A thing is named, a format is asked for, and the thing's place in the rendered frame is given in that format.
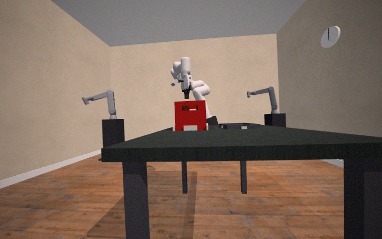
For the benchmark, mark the red divided crate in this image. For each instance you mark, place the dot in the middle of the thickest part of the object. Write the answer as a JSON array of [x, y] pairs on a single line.
[[195, 117]]

